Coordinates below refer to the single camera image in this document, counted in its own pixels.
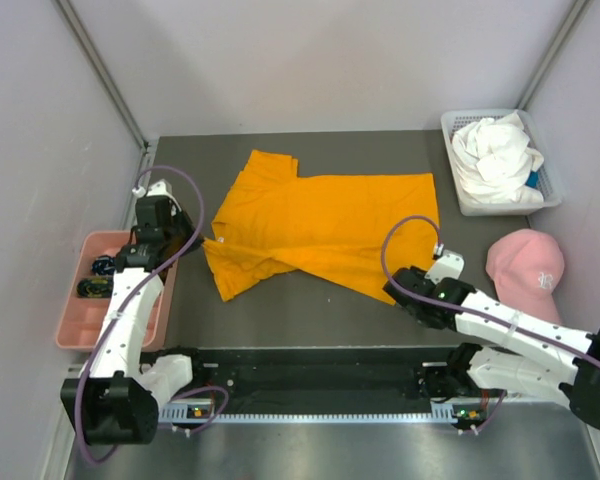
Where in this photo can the yellow patterned rolled sock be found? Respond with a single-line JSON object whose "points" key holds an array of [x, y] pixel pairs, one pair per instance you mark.
{"points": [[96, 287]]}

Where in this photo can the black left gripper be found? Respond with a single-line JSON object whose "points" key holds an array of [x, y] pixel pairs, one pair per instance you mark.
{"points": [[189, 246]]}

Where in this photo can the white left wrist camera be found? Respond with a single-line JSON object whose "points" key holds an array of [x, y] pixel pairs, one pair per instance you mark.
{"points": [[159, 188]]}

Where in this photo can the aluminium frame post right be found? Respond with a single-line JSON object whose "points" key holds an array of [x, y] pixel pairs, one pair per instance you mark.
{"points": [[566, 29]]}

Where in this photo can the pink baseball cap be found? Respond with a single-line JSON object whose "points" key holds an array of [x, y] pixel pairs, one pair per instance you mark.
{"points": [[525, 267]]}

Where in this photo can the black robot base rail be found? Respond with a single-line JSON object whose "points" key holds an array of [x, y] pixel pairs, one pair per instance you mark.
{"points": [[342, 380]]}

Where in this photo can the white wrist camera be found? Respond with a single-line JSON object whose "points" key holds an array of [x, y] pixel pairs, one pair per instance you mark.
{"points": [[447, 264], [159, 188]]}

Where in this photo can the white plastic basket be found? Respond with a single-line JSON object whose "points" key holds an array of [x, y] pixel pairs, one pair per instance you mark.
{"points": [[452, 121]]}

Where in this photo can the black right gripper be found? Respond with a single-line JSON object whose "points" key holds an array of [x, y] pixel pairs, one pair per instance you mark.
{"points": [[419, 272]]}

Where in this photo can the blue item in basket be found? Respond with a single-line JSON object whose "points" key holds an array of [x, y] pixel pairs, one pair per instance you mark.
{"points": [[532, 180]]}

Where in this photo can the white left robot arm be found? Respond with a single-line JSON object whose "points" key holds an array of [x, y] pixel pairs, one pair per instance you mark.
{"points": [[113, 402]]}

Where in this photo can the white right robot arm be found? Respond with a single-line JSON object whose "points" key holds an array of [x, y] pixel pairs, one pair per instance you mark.
{"points": [[538, 358]]}

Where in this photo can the pink divided tray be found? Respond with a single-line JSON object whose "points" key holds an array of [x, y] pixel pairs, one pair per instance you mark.
{"points": [[82, 318]]}

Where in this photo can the aluminium frame post left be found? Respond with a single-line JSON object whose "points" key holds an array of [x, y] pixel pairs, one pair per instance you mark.
{"points": [[83, 39]]}

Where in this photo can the orange t shirt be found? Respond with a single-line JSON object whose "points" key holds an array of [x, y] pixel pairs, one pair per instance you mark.
{"points": [[341, 228]]}

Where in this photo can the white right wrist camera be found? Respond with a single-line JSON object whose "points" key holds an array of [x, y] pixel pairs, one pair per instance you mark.
{"points": [[447, 264]]}

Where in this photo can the dark rolled sock upper left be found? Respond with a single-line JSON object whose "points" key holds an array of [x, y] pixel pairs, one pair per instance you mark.
{"points": [[103, 265]]}

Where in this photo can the aluminium frame post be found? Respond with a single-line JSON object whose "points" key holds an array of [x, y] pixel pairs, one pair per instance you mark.
{"points": [[83, 39], [566, 29]]}

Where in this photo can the white crumpled t shirt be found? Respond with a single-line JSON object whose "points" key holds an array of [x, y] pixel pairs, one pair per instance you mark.
{"points": [[494, 160]]}

